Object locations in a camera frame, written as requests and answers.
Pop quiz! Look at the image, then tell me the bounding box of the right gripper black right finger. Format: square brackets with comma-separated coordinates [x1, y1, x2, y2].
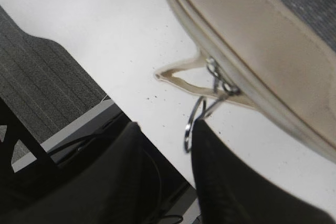
[191, 120, 335, 223]

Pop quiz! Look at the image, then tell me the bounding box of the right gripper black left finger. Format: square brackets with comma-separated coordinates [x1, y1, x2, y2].
[15, 122, 198, 223]

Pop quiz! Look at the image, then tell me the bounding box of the metal zipper pull with ring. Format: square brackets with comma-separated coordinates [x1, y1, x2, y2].
[182, 57, 241, 154]

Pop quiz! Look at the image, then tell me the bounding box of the cream bag with silver panel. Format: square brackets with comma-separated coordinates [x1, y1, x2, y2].
[155, 0, 335, 161]

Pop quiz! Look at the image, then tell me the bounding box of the black table frame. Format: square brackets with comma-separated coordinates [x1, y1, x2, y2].
[0, 95, 127, 209]

